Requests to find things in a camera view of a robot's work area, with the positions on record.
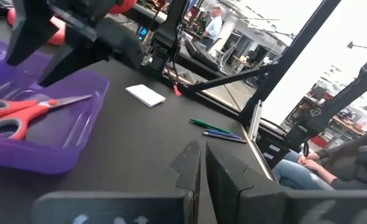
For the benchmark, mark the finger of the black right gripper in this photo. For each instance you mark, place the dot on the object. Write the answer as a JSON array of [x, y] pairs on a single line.
[[31, 31], [74, 62]]

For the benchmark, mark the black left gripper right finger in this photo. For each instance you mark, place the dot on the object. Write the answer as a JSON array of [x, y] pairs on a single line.
[[227, 174]]

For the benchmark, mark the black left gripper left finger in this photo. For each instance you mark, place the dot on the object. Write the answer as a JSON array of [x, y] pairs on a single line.
[[188, 161]]

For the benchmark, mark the blue pen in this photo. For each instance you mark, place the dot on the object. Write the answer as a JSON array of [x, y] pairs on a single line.
[[225, 137], [224, 133]]

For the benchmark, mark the green pen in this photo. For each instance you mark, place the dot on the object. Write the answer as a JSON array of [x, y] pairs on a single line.
[[211, 126]]

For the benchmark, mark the purple translucent plastic tray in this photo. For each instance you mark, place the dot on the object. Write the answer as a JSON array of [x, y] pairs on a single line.
[[62, 130]]

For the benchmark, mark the white notepad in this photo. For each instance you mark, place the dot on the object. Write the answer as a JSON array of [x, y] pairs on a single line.
[[146, 95]]

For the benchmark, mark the red desk lamp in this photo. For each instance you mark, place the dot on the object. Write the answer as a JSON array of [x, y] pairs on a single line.
[[57, 35]]

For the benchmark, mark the black drawer unit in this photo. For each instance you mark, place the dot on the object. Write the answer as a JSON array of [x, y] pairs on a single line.
[[272, 152]]

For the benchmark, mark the device with blue light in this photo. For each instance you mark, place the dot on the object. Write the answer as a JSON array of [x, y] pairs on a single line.
[[143, 32]]

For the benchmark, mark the black computer keyboard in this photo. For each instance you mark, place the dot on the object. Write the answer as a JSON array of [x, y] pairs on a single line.
[[202, 54]]

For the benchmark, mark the person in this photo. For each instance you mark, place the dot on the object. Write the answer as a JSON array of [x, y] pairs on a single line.
[[214, 26], [342, 161]]

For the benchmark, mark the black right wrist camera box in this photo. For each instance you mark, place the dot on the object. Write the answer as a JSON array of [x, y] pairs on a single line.
[[121, 43]]

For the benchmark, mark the silver aluminium bracket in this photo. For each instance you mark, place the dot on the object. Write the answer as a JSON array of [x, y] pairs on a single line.
[[255, 119]]

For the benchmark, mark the black diagonal frame brace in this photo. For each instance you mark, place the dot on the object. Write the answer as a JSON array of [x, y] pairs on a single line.
[[227, 79]]

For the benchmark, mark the black frame post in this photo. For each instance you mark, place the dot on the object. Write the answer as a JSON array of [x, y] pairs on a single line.
[[289, 59]]

